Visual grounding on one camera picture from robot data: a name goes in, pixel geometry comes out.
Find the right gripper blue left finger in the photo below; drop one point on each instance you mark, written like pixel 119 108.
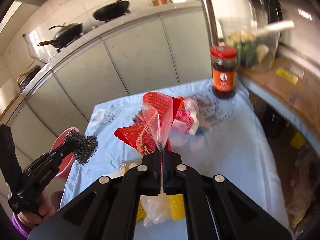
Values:
pixel 153 161

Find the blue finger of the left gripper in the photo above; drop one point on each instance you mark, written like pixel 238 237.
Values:
pixel 56 156

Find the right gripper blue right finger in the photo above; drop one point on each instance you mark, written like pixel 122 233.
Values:
pixel 170 162

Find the yellow mesh sponge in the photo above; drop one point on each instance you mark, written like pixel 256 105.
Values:
pixel 176 208

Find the dark steel wool scrubber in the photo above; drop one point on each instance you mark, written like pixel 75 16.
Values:
pixel 84 146

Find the red plastic snack bag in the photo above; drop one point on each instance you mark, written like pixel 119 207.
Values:
pixel 157 116

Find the white foam piece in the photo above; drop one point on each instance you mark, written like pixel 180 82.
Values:
pixel 118 173

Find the clear plastic bag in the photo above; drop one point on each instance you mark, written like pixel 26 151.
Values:
pixel 157 209

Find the grey kitchen cabinet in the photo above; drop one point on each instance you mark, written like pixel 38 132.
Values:
pixel 155 48

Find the person's left hand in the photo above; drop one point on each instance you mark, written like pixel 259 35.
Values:
pixel 48 206

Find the pink white floral packet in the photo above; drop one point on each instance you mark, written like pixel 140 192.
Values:
pixel 186 120

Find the light blue floral tablecloth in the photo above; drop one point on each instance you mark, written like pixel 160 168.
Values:
pixel 237 150

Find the white round container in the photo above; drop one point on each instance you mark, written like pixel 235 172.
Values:
pixel 8 93

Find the dark pan with gold rim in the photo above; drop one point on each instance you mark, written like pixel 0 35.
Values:
pixel 25 78

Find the chili sauce jar red lid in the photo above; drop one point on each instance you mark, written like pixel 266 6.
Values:
pixel 224 63

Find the black wok with lid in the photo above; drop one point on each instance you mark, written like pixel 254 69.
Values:
pixel 66 35

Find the clear container with vegetables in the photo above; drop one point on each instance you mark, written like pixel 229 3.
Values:
pixel 256 46

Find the brown cardboard sheet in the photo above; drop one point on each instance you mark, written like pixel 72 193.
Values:
pixel 295 91

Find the copper pot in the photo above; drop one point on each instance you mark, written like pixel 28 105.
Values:
pixel 159 2

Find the metal storage rack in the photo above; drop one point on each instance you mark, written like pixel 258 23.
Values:
pixel 302 188

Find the black blender jug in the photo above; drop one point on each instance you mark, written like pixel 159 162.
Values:
pixel 266 12

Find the black wok wooden handle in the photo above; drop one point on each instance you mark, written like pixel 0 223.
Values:
pixel 112 11

